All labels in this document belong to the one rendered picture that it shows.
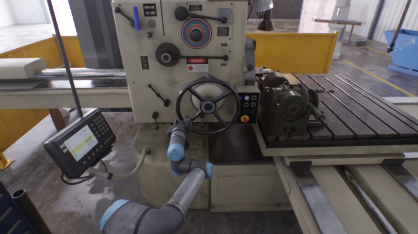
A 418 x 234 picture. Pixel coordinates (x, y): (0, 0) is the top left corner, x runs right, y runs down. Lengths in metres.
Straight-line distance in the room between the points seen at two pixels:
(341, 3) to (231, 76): 6.10
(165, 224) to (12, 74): 1.79
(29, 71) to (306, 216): 2.25
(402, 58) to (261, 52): 4.33
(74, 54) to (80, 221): 2.88
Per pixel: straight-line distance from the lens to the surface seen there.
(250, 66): 1.34
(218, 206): 2.27
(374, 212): 1.77
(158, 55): 1.35
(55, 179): 3.10
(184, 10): 1.24
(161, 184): 2.08
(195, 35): 1.22
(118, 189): 2.65
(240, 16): 1.32
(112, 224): 0.83
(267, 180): 2.08
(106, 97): 1.94
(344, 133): 1.77
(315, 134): 1.67
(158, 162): 1.92
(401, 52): 7.35
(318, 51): 4.33
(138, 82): 1.46
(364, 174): 1.98
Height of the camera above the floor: 1.89
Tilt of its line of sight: 28 degrees down
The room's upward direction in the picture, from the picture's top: straight up
